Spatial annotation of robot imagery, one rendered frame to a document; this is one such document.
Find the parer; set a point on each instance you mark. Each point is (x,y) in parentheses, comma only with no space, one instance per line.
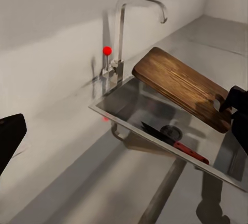
(175,144)

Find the drop in sink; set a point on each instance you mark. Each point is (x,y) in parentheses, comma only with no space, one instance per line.
(132,102)

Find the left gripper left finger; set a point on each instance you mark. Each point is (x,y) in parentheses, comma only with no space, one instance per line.
(12,131)

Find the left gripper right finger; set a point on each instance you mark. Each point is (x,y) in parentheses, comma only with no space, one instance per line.
(239,127)

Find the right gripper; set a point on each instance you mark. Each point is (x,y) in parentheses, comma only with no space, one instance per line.
(237,98)

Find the cutting board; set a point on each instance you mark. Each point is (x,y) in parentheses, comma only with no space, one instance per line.
(184,86)

